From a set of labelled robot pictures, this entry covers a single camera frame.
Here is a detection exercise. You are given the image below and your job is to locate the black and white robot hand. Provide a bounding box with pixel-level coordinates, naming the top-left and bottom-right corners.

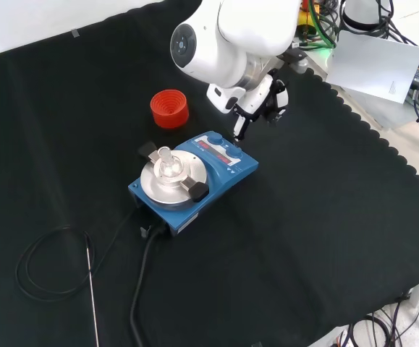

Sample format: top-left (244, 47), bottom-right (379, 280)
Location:
top-left (206, 74), bottom-right (290, 142)

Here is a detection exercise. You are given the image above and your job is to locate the heater with blue base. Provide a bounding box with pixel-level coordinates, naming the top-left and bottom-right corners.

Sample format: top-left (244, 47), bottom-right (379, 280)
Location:
top-left (127, 130), bottom-right (260, 238)

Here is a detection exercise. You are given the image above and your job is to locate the yellow stop button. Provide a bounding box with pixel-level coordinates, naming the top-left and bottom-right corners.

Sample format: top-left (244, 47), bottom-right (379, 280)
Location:
top-left (297, 0), bottom-right (321, 38)

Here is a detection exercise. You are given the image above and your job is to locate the clear round-bottom glass flask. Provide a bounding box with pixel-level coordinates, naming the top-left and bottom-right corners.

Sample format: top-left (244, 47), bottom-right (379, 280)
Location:
top-left (156, 146), bottom-right (185, 182)

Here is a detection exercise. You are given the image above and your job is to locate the pale board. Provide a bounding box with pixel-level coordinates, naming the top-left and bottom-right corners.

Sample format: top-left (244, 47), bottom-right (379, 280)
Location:
top-left (326, 29), bottom-right (419, 106)

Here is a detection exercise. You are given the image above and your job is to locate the black bench cloth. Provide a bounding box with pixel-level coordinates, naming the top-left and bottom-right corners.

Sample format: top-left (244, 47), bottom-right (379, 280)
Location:
top-left (0, 0), bottom-right (419, 347)

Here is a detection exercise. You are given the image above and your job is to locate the thin steel probe rod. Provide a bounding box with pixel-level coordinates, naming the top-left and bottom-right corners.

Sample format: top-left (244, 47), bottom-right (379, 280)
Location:
top-left (84, 231), bottom-right (101, 347)

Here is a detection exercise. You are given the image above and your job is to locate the red ribbed plastic ring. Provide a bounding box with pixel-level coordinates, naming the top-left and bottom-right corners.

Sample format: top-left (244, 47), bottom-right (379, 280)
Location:
top-left (149, 88), bottom-right (190, 130)

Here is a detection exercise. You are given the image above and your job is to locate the green cable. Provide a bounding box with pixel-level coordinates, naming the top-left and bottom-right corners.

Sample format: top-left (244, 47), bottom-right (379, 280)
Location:
top-left (307, 0), bottom-right (337, 50)

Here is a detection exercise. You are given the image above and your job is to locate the thick black power cable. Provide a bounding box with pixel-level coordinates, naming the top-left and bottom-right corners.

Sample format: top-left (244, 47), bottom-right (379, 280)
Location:
top-left (129, 223), bottom-right (167, 347)

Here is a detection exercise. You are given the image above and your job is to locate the thin black probe cable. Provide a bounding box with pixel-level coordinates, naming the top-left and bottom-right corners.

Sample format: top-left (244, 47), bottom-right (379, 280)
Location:
top-left (14, 208), bottom-right (138, 303)

